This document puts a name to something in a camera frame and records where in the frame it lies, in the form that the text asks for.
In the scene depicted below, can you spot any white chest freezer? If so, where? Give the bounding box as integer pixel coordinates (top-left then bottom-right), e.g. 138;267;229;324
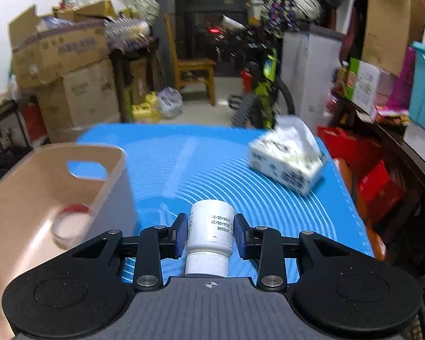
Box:
281;25;345;133

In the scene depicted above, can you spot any green white product box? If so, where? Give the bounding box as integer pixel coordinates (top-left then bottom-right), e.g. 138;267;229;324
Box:
344;58;381;114

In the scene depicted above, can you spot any white tissue pack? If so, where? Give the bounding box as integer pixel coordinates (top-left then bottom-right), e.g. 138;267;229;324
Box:
248;115;327;196

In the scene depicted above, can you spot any blue silicone baking mat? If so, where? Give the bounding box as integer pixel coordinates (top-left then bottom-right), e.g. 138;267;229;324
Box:
79;124;371;254

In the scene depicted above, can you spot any open top cardboard box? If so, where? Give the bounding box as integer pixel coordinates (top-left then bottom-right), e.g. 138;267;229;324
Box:
8;0;116;91

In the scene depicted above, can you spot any knotted clear plastic bag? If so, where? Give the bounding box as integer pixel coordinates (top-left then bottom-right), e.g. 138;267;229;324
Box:
157;87;183;119

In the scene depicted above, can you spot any beige plastic storage bin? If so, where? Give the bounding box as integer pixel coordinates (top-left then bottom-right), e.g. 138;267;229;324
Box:
0;143;138;339

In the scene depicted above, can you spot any red gift box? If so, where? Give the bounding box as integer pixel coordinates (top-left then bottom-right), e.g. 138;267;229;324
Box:
357;160;405;228

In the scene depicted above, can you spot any white pill bottle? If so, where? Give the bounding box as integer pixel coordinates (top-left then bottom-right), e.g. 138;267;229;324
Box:
185;199;235;277

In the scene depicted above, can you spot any black green bicycle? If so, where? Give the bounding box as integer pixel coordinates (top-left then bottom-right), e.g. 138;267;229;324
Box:
229;27;296;130

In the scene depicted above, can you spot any large stacked cardboard box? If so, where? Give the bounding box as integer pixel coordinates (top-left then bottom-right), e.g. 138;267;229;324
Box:
35;58;122;144

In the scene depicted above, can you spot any yellow oil jug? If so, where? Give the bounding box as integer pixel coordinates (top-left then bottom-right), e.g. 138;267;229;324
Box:
132;91;161;124

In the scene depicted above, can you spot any wooden chair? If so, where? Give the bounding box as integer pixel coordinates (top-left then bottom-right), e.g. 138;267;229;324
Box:
164;13;216;106

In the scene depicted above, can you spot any black metal shelf rack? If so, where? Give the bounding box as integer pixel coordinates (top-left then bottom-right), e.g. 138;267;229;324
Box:
0;99;33;181

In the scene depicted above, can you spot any white double-sided tape roll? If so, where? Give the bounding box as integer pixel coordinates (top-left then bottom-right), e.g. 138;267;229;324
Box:
50;203;91;249

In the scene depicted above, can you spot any tall brown cardboard box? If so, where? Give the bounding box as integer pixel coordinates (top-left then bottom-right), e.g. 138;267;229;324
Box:
362;0;425;76

